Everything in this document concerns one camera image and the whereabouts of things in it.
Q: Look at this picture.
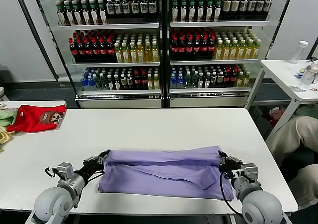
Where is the person in beige trousers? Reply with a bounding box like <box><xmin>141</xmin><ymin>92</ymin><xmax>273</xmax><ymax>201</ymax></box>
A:
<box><xmin>265</xmin><ymin>114</ymin><xmax>318</xmax><ymax>211</ymax></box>

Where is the black left camera cable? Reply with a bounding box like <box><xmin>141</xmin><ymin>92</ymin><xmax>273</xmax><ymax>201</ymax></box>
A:
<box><xmin>44</xmin><ymin>166</ymin><xmax>56</xmax><ymax>178</ymax></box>

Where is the light green garment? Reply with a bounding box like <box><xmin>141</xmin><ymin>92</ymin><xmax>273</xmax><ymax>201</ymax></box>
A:
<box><xmin>0</xmin><ymin>109</ymin><xmax>18</xmax><ymax>128</ymax></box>

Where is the small red-cap cola bottle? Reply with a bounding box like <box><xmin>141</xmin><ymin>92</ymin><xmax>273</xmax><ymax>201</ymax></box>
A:
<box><xmin>223</xmin><ymin>69</ymin><xmax>231</xmax><ymax>87</ymax></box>
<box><xmin>230</xmin><ymin>69</ymin><xmax>238</xmax><ymax>87</ymax></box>
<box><xmin>134</xmin><ymin>71</ymin><xmax>142</xmax><ymax>90</ymax></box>
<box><xmin>140</xmin><ymin>71</ymin><xmax>148</xmax><ymax>90</ymax></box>

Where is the red bear-print t-shirt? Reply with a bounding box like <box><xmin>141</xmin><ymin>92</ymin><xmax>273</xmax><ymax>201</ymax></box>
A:
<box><xmin>6</xmin><ymin>104</ymin><xmax>67</xmax><ymax>133</ymax></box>

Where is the dark drink bottle white label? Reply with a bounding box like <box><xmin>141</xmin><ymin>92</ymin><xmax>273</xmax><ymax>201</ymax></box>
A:
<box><xmin>114</xmin><ymin>0</ymin><xmax>123</xmax><ymax>23</ymax></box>
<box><xmin>149</xmin><ymin>0</ymin><xmax>158</xmax><ymax>23</ymax></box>
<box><xmin>131</xmin><ymin>0</ymin><xmax>141</xmax><ymax>23</ymax></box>
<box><xmin>140</xmin><ymin>0</ymin><xmax>149</xmax><ymax>23</ymax></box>
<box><xmin>106</xmin><ymin>0</ymin><xmax>115</xmax><ymax>23</ymax></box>
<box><xmin>123</xmin><ymin>0</ymin><xmax>132</xmax><ymax>23</ymax></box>

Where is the green clothes pile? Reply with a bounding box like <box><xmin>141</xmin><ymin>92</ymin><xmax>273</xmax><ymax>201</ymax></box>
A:
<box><xmin>295</xmin><ymin>105</ymin><xmax>318</xmax><ymax>119</ymax></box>

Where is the clear bottle grey lid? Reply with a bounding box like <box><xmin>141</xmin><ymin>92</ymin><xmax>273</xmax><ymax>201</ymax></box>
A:
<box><xmin>295</xmin><ymin>63</ymin><xmax>318</xmax><ymax>93</ymax></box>

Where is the clear bottle white cap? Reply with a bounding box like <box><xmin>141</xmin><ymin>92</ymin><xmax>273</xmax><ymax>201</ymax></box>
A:
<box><xmin>290</xmin><ymin>40</ymin><xmax>309</xmax><ymax>65</ymax></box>

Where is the dark mesh storage crate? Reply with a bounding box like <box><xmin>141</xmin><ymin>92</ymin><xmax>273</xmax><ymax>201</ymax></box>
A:
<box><xmin>248</xmin><ymin>104</ymin><xmax>274</xmax><ymax>139</ymax></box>

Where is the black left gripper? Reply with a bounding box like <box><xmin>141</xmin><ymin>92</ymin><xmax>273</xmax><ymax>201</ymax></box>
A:
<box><xmin>74</xmin><ymin>149</ymin><xmax>110</xmax><ymax>185</ymax></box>

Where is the red dark clothes pile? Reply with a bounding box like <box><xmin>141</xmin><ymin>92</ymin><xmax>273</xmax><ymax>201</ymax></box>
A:
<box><xmin>267</xmin><ymin>107</ymin><xmax>286</xmax><ymax>127</ymax></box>

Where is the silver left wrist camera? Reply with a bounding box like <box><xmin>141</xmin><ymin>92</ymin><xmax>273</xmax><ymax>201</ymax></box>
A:
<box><xmin>56</xmin><ymin>162</ymin><xmax>75</xmax><ymax>180</ymax></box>

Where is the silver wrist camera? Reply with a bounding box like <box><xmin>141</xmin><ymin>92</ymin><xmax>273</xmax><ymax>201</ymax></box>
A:
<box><xmin>238</xmin><ymin>163</ymin><xmax>259</xmax><ymax>184</ymax></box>
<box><xmin>56</xmin><ymin>162</ymin><xmax>75</xmax><ymax>180</ymax></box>

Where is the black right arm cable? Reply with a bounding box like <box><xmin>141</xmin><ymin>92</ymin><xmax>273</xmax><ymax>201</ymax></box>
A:
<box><xmin>220</xmin><ymin>173</ymin><xmax>240</xmax><ymax>214</ymax></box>

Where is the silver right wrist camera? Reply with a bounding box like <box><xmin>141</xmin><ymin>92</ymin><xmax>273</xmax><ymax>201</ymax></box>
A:
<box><xmin>238</xmin><ymin>163</ymin><xmax>259</xmax><ymax>184</ymax></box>

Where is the green-cap white-label tea bottle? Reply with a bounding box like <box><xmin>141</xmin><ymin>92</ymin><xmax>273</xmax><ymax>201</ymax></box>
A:
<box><xmin>196</xmin><ymin>0</ymin><xmax>206</xmax><ymax>22</ymax></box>
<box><xmin>88</xmin><ymin>0</ymin><xmax>99</xmax><ymax>25</ymax></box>
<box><xmin>179</xmin><ymin>0</ymin><xmax>188</xmax><ymax>23</ymax></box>
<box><xmin>97</xmin><ymin>0</ymin><xmax>108</xmax><ymax>25</ymax></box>
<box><xmin>72</xmin><ymin>0</ymin><xmax>82</xmax><ymax>26</ymax></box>
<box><xmin>171</xmin><ymin>0</ymin><xmax>180</xmax><ymax>23</ymax></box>
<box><xmin>213</xmin><ymin>0</ymin><xmax>223</xmax><ymax>22</ymax></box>
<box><xmin>64</xmin><ymin>0</ymin><xmax>75</xmax><ymax>26</ymax></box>
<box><xmin>205</xmin><ymin>0</ymin><xmax>214</xmax><ymax>22</ymax></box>
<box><xmin>80</xmin><ymin>0</ymin><xmax>91</xmax><ymax>25</ymax></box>
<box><xmin>56</xmin><ymin>0</ymin><xmax>66</xmax><ymax>26</ymax></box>
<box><xmin>188</xmin><ymin>0</ymin><xmax>197</xmax><ymax>23</ymax></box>

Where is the purple printed t-shirt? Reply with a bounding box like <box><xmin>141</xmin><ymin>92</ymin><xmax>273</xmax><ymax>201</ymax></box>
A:
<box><xmin>98</xmin><ymin>145</ymin><xmax>235</xmax><ymax>201</ymax></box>

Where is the black metal pole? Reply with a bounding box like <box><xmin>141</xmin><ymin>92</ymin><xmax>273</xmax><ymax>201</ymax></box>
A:
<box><xmin>14</xmin><ymin>0</ymin><xmax>60</xmax><ymax>81</ymax></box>

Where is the pale yellow garment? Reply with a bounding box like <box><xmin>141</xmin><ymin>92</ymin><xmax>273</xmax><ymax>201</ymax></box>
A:
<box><xmin>0</xmin><ymin>126</ymin><xmax>17</xmax><ymax>146</ymax></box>

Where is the white metal-legged side table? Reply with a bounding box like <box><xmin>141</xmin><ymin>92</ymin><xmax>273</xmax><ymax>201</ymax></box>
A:
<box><xmin>244</xmin><ymin>59</ymin><xmax>318</xmax><ymax>135</ymax></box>

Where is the dark drink bottle beige label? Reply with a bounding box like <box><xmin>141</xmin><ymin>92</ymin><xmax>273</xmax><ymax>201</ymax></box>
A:
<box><xmin>222</xmin><ymin>0</ymin><xmax>231</xmax><ymax>20</ymax></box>
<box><xmin>231</xmin><ymin>0</ymin><xmax>239</xmax><ymax>20</ymax></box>
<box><xmin>247</xmin><ymin>0</ymin><xmax>257</xmax><ymax>20</ymax></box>
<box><xmin>239</xmin><ymin>0</ymin><xmax>248</xmax><ymax>20</ymax></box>
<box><xmin>264</xmin><ymin>0</ymin><xmax>273</xmax><ymax>19</ymax></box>
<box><xmin>256</xmin><ymin>0</ymin><xmax>265</xmax><ymax>20</ymax></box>

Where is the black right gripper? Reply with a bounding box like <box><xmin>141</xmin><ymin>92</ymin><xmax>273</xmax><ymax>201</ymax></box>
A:
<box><xmin>218</xmin><ymin>150</ymin><xmax>243</xmax><ymax>179</ymax></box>

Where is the glass beverage display cabinet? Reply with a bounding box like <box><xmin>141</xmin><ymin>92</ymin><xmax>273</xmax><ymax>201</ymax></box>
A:
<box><xmin>164</xmin><ymin>0</ymin><xmax>297</xmax><ymax>108</ymax></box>
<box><xmin>31</xmin><ymin>0</ymin><xmax>165</xmax><ymax>110</ymax></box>

